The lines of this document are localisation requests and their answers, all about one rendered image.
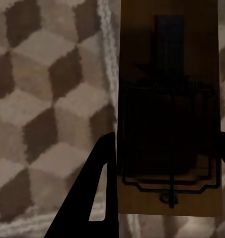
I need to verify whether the mousetrap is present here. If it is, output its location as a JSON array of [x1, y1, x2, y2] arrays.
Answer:
[[116, 0, 223, 218]]

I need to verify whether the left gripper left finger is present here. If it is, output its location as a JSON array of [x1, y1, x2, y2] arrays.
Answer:
[[44, 132, 119, 238]]

